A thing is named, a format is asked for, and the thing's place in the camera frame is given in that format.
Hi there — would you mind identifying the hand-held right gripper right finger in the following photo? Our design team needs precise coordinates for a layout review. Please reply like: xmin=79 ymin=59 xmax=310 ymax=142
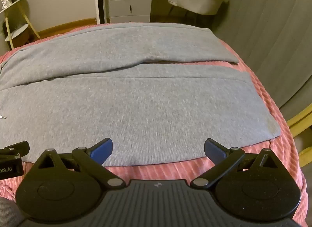
xmin=190 ymin=138 xmax=285 ymax=190

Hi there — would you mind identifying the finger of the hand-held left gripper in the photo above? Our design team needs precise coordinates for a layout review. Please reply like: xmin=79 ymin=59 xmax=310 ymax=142
xmin=0 ymin=141 xmax=30 ymax=160

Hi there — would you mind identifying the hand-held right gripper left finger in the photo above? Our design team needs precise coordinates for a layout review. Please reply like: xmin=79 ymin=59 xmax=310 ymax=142
xmin=32 ymin=138 xmax=125 ymax=189

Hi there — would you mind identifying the person's dark clothing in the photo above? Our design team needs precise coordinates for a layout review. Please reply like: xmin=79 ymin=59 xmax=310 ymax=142
xmin=0 ymin=196 xmax=19 ymax=227

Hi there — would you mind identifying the pink ribbed bed blanket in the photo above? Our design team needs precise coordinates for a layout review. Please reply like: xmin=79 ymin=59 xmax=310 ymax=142
xmin=0 ymin=21 xmax=308 ymax=227

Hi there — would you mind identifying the grey curtain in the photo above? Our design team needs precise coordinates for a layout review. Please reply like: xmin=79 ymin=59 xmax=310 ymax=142
xmin=212 ymin=0 xmax=312 ymax=116

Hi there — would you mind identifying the yellow two-tier side table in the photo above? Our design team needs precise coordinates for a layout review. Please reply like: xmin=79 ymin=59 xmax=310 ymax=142
xmin=0 ymin=0 xmax=41 ymax=50

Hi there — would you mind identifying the grey drawer cabinet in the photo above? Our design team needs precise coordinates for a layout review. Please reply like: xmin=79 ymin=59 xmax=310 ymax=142
xmin=108 ymin=0 xmax=153 ymax=24

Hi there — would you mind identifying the yellow frame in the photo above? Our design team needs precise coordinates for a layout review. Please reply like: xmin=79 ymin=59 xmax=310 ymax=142
xmin=286 ymin=106 xmax=312 ymax=168

